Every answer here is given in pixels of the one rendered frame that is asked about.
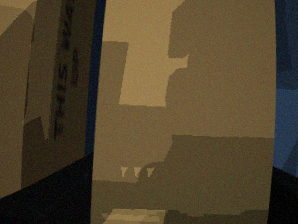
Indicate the brown cardboard carton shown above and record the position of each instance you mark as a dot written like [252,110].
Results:
[45,53]
[185,117]

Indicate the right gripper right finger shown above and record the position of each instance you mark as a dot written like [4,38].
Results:
[283,205]

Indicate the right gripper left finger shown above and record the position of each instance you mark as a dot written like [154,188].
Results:
[63,197]

